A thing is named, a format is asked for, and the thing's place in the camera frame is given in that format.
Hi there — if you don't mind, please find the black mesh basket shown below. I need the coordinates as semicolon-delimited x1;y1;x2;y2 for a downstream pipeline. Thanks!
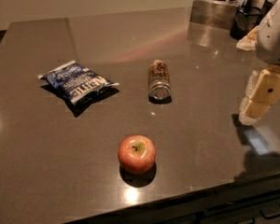
230;6;261;40

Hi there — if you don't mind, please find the blue chips bag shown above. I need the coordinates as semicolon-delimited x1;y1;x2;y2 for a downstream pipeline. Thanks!
38;61;118;105

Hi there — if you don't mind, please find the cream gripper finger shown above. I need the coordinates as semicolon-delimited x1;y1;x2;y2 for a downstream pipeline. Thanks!
245;70;260;97
239;65;280;126

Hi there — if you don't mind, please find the orange soda can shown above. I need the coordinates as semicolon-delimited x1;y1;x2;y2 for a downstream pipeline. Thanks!
147;60;171;100

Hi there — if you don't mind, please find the red apple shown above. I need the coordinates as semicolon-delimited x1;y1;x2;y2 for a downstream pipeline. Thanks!
118;135;156;175

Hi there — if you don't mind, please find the white paper packet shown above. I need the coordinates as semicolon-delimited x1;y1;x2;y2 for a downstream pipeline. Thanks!
236;26;259;51

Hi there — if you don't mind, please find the steel dispenser base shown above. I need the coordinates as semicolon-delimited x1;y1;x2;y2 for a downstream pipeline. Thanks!
189;0;237;30

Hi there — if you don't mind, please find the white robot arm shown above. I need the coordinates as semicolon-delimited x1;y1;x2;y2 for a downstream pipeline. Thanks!
239;0;280;126

